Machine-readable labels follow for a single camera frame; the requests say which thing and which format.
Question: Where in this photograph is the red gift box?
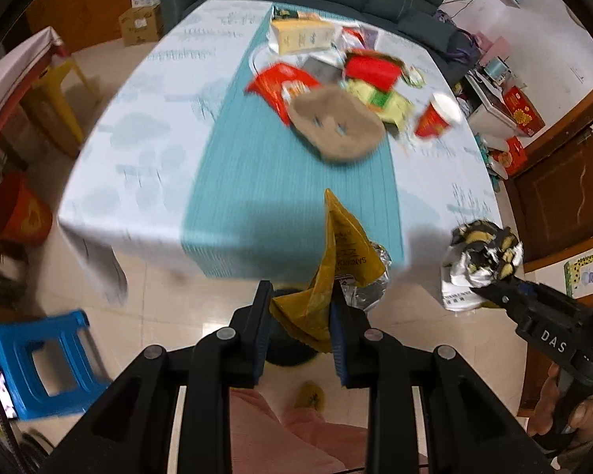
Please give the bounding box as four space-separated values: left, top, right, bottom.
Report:
502 86 545 137

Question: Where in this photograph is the person's right hand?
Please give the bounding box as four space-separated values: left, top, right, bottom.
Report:
527 363 593 473

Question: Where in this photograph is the yellow snack bag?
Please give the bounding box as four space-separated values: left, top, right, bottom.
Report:
270 190 385 353

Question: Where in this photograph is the cardboard box on floor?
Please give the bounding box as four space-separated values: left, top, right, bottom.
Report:
119 4 164 47

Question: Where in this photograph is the red paper cup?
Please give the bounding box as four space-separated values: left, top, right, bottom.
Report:
414 92 464 139

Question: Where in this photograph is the red box wrapper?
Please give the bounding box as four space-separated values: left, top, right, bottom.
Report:
344 49 405 92

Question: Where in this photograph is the blue plastic stool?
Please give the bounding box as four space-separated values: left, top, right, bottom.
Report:
0 309 111 422

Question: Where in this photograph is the pink trouser leg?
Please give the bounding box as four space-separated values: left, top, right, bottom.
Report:
228 387 429 474

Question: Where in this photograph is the white low side table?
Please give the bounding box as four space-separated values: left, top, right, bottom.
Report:
462 70 521 140

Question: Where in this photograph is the yellow slipper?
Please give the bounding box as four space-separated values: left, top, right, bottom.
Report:
293 381 325 412

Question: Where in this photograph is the red bucket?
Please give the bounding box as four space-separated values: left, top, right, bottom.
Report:
0 171 53 247

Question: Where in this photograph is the pink covered side table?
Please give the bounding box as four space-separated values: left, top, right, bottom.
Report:
0 27 70 134

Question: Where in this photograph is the wooden door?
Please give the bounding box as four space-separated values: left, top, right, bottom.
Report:
506 90 593 271

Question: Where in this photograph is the yellow green snack wrapper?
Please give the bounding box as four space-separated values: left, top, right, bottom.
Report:
344 79 414 132

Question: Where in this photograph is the red snack bag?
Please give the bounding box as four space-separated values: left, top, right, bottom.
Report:
245 62 321 125

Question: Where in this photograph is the yellow cardboard box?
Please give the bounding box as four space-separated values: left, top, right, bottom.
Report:
268 6 336 56

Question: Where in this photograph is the yellow plastic chair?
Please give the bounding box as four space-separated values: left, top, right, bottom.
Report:
32 56 101 158

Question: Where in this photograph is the black yellow foil wrapper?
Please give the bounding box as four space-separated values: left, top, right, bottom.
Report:
440 219 524 312

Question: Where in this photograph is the teal toy on floor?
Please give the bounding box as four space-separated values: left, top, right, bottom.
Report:
474 135 501 194

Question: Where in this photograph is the teal white tablecloth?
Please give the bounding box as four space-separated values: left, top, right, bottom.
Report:
57 0 499 282

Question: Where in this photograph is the black trash bin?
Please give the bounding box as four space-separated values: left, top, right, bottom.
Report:
265 316 318 367

